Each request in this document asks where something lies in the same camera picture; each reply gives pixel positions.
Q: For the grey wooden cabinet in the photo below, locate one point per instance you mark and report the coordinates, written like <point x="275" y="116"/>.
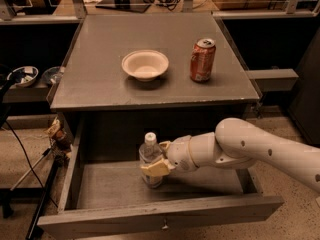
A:
<point x="173" y="73"/>

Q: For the white bowl with items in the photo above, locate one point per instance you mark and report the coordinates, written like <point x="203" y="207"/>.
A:
<point x="23" y="76"/>

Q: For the small metal drawer knob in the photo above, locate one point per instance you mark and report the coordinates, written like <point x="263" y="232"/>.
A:
<point x="164" y="226"/>

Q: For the orange soda can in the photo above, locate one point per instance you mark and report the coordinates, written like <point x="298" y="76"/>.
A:
<point x="202" y="59"/>

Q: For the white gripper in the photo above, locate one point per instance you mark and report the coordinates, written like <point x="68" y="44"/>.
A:
<point x="178" y="154"/>

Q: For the white paper bowl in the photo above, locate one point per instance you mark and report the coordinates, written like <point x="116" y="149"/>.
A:
<point x="145" y="65"/>

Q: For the open grey top drawer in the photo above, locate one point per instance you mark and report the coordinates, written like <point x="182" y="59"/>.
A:
<point x="103" y="192"/>

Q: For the clear plastic water bottle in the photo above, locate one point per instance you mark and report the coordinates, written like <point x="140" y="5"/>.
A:
<point x="149" y="153"/>

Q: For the black monitor stand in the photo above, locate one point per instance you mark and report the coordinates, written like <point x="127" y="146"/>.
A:
<point x="136" y="6"/>

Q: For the dark glass bowl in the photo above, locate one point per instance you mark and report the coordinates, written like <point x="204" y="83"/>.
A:
<point x="52" y="75"/>

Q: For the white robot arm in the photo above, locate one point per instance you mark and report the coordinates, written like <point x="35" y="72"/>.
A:
<point x="234" y="144"/>

